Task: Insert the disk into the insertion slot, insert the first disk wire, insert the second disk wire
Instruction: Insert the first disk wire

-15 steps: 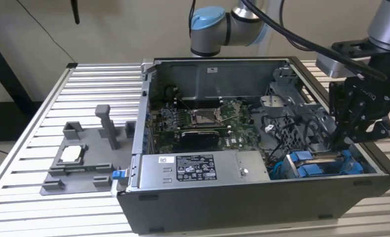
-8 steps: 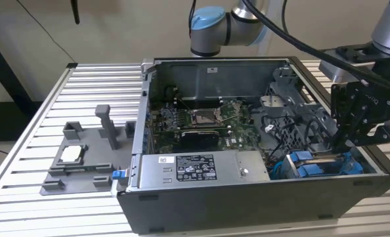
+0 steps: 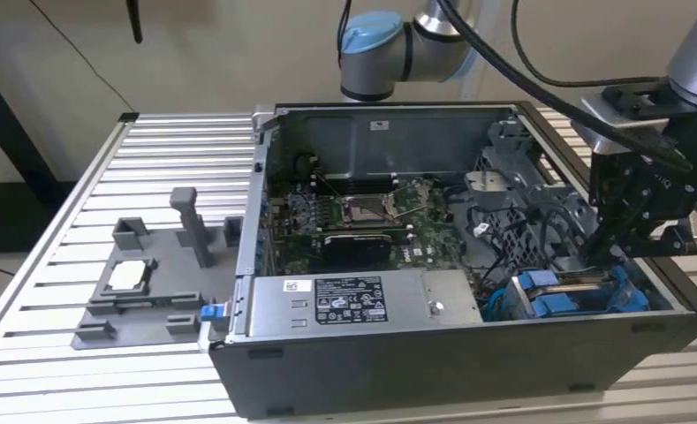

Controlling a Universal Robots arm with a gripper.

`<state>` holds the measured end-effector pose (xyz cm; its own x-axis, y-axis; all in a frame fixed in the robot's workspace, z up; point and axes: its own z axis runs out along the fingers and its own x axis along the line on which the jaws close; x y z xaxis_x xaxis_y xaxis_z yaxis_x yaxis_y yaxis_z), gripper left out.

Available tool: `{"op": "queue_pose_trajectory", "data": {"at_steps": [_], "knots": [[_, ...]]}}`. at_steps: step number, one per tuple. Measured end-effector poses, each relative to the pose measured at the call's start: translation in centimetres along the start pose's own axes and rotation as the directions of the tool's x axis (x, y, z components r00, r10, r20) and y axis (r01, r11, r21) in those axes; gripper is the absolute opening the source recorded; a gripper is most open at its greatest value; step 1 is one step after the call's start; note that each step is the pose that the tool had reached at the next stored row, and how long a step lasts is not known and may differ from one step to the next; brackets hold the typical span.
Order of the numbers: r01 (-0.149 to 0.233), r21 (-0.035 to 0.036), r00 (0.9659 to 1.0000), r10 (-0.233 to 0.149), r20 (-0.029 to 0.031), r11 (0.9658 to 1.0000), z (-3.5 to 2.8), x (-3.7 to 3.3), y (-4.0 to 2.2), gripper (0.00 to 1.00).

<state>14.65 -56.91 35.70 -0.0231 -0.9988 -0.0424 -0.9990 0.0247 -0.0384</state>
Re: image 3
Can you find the hard disk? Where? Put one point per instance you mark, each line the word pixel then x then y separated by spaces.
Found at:
pixel 551 305

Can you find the disk bay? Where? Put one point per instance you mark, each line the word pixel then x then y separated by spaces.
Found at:
pixel 519 293

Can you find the grey metal drive cage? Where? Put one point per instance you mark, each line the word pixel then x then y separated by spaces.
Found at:
pixel 500 181

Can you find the green motherboard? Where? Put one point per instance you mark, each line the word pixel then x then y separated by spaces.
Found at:
pixel 430 238

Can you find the CPU socket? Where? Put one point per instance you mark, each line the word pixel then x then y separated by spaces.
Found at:
pixel 364 208

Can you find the black graphics card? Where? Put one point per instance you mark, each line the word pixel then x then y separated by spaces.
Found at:
pixel 354 251

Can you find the silver power supply unit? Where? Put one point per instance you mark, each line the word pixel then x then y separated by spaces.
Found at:
pixel 383 305

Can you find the black open PC case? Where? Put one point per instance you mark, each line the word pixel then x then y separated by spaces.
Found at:
pixel 412 375

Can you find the blue case latch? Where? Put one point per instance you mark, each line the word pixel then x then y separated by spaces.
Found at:
pixel 209 313

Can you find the grey parts rack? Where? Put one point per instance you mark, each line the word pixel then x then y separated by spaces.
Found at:
pixel 159 265

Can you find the silver CPU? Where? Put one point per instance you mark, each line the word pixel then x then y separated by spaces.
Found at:
pixel 128 274

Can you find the black desk leg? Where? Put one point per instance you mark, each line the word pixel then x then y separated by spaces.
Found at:
pixel 12 132

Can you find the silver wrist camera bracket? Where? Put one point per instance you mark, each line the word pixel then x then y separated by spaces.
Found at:
pixel 598 110

